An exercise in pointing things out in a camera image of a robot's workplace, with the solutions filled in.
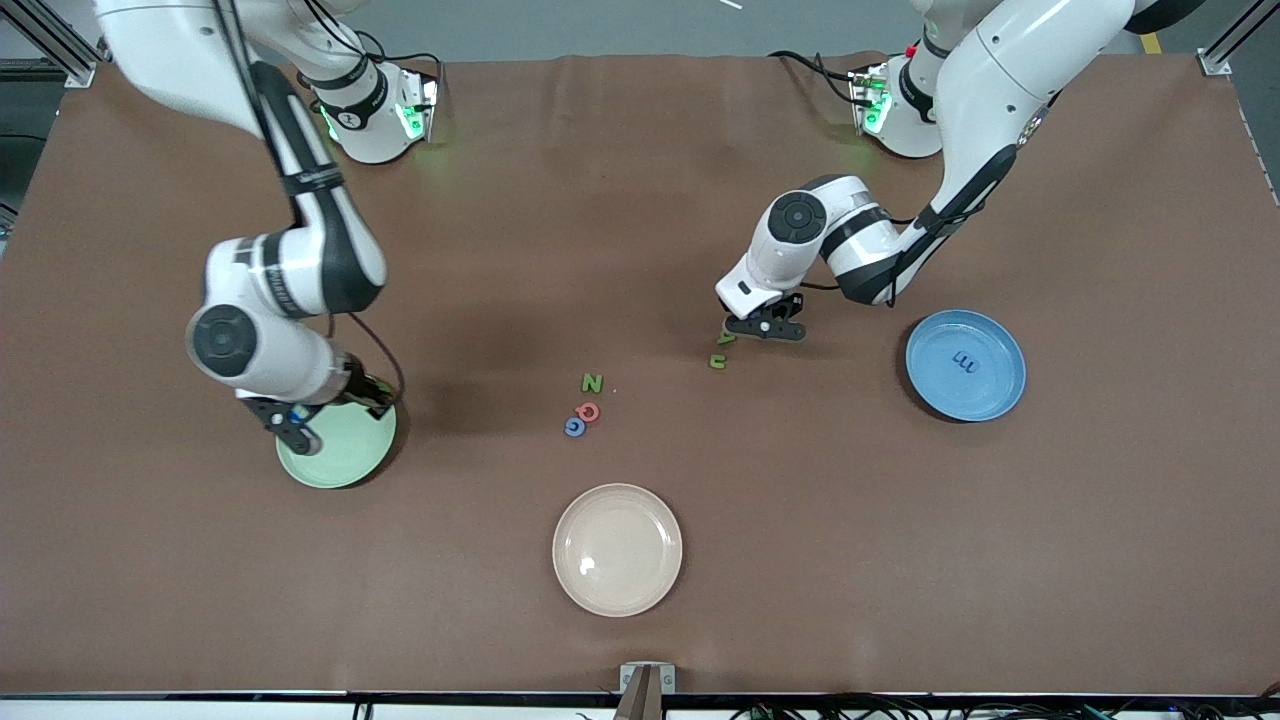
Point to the green foam letter N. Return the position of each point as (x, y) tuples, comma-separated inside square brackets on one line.
[(592, 382)]

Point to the pink foam letter Q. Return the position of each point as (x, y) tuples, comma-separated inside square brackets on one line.
[(594, 416)]

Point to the blue foam letter m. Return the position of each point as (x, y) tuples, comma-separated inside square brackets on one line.
[(965, 362)]

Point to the blue foam letter G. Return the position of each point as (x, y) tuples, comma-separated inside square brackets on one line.
[(574, 434)]

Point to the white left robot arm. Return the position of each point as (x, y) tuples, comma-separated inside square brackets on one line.
[(1010, 70)]

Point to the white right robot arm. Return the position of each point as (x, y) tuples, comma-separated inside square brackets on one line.
[(270, 360)]

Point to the mint green plate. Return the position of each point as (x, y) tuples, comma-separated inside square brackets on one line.
[(345, 455)]

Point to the brown table cover sheet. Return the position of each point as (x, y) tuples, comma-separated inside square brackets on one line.
[(640, 250)]

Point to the blue plate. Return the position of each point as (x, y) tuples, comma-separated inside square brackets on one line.
[(990, 395)]

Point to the beige plate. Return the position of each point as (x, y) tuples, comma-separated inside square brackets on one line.
[(617, 550)]

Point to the white table edge rail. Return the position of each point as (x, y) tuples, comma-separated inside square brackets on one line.
[(200, 710)]

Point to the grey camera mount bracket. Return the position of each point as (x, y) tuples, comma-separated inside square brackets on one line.
[(632, 680)]

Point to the aluminium frame post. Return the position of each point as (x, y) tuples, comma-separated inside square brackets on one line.
[(1215, 62), (75, 72)]

